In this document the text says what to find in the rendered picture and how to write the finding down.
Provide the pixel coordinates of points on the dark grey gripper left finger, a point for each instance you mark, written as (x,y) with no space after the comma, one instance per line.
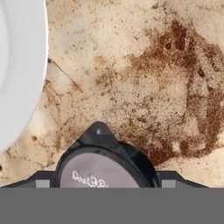
(40,179)

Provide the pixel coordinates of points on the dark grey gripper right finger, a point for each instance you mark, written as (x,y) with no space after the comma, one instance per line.
(172,179)

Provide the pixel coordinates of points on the white plate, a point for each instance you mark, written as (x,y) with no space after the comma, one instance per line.
(20,73)

